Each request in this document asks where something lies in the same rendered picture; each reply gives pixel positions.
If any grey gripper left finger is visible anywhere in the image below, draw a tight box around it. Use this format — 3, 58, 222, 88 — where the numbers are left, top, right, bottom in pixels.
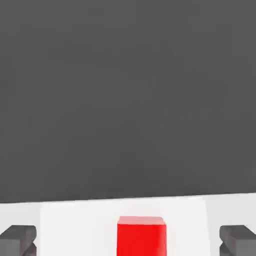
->
0, 224, 38, 256

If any small red cube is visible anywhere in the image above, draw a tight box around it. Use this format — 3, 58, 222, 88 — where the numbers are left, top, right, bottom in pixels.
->
116, 215, 168, 256

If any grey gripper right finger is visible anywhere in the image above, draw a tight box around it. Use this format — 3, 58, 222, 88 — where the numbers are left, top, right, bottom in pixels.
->
219, 224, 256, 256

